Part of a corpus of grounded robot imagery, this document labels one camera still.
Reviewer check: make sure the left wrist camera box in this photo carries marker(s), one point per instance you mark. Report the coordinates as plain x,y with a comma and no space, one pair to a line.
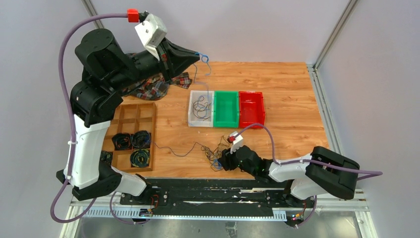
151,32

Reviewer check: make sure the left aluminium frame post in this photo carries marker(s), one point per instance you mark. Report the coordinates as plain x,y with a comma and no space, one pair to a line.
88,5

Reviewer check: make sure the red plastic bin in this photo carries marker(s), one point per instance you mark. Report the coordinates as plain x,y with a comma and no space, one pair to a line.
251,108

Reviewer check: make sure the wooden compartment tray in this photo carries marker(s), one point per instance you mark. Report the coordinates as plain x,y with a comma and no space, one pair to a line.
129,141

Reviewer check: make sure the aluminium frame post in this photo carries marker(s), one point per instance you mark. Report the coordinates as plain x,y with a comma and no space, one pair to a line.
88,5
344,17

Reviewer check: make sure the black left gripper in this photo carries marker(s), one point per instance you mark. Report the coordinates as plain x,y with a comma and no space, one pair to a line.
174,58

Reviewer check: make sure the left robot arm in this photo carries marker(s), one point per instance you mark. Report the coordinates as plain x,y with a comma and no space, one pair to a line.
107,75

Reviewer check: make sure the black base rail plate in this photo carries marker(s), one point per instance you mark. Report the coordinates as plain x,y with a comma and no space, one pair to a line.
216,198

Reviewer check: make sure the white plastic bin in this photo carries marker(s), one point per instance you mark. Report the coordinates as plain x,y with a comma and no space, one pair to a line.
200,109

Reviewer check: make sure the right aluminium frame post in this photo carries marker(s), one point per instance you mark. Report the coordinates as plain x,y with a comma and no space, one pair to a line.
344,17

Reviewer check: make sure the green plastic bin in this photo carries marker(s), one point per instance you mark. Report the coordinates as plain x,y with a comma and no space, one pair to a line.
226,109

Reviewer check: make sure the plaid cloth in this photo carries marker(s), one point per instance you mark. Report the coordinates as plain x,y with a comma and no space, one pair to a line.
155,88

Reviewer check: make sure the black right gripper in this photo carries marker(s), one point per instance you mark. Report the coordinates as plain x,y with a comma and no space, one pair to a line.
227,160

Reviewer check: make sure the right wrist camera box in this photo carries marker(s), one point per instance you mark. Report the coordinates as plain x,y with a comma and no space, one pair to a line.
236,141

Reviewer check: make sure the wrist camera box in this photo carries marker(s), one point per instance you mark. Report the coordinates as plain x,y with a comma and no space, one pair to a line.
151,32
236,141

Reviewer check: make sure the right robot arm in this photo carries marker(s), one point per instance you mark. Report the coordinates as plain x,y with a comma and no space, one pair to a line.
319,172

